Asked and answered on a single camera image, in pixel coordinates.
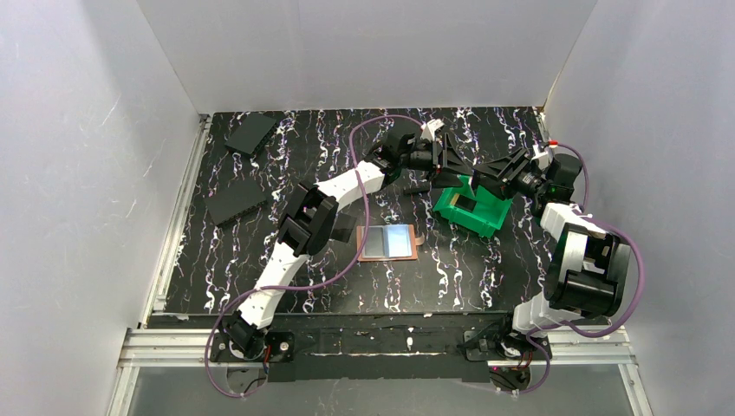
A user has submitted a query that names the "gold striped credit card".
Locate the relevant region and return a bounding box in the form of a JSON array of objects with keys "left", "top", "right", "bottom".
[{"left": 452, "top": 194, "right": 477, "bottom": 212}]

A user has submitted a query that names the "tan leather card holder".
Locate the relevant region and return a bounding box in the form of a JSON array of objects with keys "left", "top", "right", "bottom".
[{"left": 356, "top": 224, "right": 425, "bottom": 263}]

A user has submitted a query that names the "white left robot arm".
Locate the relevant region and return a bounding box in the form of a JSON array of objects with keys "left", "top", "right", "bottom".
[{"left": 232, "top": 120, "right": 472, "bottom": 330}]

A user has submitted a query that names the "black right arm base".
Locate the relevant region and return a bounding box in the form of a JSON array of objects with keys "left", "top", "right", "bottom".
[{"left": 457, "top": 327, "right": 553, "bottom": 365}]

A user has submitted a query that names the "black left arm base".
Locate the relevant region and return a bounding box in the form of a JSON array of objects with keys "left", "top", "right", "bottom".
[{"left": 209, "top": 325, "right": 296, "bottom": 364}]

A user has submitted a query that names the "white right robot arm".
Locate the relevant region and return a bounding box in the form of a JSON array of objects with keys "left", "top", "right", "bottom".
[{"left": 471, "top": 149, "right": 631, "bottom": 336}]

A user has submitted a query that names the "loose black card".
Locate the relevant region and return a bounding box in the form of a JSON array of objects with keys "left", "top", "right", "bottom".
[{"left": 330, "top": 214, "right": 357, "bottom": 243}]

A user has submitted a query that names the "flat black card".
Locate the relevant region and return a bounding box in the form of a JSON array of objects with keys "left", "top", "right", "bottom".
[{"left": 205, "top": 179, "right": 267, "bottom": 226}]

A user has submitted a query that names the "green plastic bin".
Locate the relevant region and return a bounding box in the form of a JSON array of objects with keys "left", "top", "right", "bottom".
[{"left": 433, "top": 175, "right": 511, "bottom": 237}]

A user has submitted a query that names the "small black bar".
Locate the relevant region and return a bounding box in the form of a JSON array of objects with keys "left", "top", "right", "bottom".
[{"left": 402, "top": 184, "right": 432, "bottom": 195}]

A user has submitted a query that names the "black rectangular box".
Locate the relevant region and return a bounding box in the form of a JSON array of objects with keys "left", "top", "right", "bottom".
[{"left": 225, "top": 113, "right": 277, "bottom": 156}]

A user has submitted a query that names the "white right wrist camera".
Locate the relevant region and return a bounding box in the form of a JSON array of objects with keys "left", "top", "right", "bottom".
[{"left": 531, "top": 140, "right": 557, "bottom": 171}]

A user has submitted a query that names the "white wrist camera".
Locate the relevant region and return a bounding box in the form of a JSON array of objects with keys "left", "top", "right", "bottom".
[
  {"left": 420, "top": 119, "right": 445, "bottom": 141},
  {"left": 531, "top": 140, "right": 557, "bottom": 171}
]

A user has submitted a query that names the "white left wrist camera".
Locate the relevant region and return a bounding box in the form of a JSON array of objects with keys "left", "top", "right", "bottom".
[{"left": 420, "top": 119, "right": 445, "bottom": 141}]

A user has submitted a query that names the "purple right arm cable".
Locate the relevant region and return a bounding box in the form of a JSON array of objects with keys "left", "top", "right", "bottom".
[{"left": 517, "top": 140, "right": 647, "bottom": 395}]

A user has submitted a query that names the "aluminium frame rail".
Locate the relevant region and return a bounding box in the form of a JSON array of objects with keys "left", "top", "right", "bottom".
[{"left": 107, "top": 323, "right": 652, "bottom": 415}]

